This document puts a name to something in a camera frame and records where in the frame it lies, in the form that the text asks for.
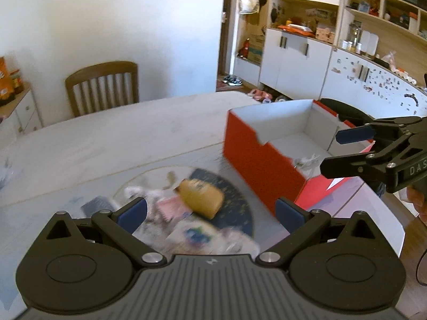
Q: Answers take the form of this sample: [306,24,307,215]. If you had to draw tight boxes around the small wooden drawer box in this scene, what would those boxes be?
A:
[315,25,336,44]

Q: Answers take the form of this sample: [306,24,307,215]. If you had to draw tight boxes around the tall glass jar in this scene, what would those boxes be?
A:
[349,22,363,46]

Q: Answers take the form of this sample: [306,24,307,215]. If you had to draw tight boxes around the white lower cabinet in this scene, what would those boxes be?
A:
[259,27,334,101]

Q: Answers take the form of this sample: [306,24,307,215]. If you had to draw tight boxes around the hanging white tote bag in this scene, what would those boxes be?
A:
[238,0,261,14]

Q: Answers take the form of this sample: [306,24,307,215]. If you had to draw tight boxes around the round bun packet blue print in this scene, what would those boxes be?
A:
[167,222,221,250]

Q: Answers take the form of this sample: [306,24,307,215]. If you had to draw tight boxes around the orange snack box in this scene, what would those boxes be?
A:
[0,57,15,105]

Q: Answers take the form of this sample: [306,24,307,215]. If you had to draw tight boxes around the wooden chair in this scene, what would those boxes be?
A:
[65,61,139,118]

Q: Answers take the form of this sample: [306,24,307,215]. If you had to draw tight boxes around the wooden wall shelf unit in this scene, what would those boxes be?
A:
[343,0,427,41]

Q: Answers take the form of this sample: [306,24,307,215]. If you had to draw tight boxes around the white sideboard wooden top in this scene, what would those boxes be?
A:
[0,88,44,144]

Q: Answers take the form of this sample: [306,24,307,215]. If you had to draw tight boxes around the silver printed wrapper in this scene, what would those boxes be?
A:
[124,184,161,209]

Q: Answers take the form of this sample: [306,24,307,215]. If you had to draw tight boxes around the red cardboard box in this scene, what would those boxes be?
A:
[223,99,406,259]

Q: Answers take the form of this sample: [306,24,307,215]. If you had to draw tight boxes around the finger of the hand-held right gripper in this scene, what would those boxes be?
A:
[319,153,399,178]
[335,117,422,145]

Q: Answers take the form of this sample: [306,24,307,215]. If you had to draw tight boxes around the stacked cardboard boxes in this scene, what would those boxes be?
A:
[247,35,266,65]

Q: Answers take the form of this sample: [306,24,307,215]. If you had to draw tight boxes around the curved white cabinet with stickers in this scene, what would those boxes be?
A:
[320,48,427,122]

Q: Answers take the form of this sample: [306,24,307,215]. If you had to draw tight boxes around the brown wooden door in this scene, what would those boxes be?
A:
[216,0,241,91]

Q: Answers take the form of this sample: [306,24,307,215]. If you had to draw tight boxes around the person's right hand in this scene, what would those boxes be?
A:
[406,183,427,223]

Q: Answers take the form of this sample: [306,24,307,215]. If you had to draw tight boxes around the orange packet on counter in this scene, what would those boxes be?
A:
[277,23,314,37]

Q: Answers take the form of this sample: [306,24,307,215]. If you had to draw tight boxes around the clear wrapper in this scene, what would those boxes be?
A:
[293,154,321,169]

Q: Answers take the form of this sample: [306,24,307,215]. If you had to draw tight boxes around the pink striped packet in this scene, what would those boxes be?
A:
[157,197,191,222]

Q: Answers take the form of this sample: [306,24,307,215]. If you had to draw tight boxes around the white desktop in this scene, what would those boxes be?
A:
[0,91,406,310]

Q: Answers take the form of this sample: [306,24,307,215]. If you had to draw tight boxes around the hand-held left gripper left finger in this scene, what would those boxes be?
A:
[45,197,167,269]

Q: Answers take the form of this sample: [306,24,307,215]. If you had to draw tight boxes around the orange squishy toy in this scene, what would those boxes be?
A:
[175,179,223,220]

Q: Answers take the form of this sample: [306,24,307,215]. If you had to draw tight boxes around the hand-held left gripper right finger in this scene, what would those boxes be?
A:
[255,197,371,269]

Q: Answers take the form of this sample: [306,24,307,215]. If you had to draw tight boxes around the pair of pink slippers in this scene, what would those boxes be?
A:
[248,88,273,103]

